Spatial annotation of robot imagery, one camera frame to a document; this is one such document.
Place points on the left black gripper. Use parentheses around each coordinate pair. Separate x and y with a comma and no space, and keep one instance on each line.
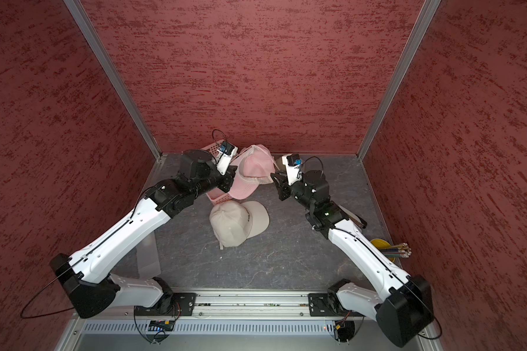
(228,178)

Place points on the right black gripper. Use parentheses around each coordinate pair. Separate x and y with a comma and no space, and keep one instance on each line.
(282,186)

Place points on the white pink baseball cap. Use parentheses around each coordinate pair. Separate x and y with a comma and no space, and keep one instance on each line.
(233,223)

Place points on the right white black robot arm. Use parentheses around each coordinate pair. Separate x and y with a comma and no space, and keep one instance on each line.
(335,225)

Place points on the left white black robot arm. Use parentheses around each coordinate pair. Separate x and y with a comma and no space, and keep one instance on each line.
(86,275)

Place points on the pink plastic basket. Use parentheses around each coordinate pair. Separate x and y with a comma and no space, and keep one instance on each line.
(217,196)

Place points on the grey flat tool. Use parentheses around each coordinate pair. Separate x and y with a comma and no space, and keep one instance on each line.
(357,220)

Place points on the yellow pencil cup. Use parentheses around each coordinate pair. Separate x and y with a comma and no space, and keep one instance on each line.
(380,243)

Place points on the clear plastic sheet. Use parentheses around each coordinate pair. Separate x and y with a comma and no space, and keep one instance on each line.
(148,262)

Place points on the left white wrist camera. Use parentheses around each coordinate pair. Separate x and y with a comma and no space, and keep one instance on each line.
(227,152)

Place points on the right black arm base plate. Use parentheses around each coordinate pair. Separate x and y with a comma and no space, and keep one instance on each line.
(328,305)

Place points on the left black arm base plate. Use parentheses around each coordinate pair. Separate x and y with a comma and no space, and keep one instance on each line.
(180,304)

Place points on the aluminium front rail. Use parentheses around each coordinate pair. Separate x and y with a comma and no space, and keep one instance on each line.
(250,302)

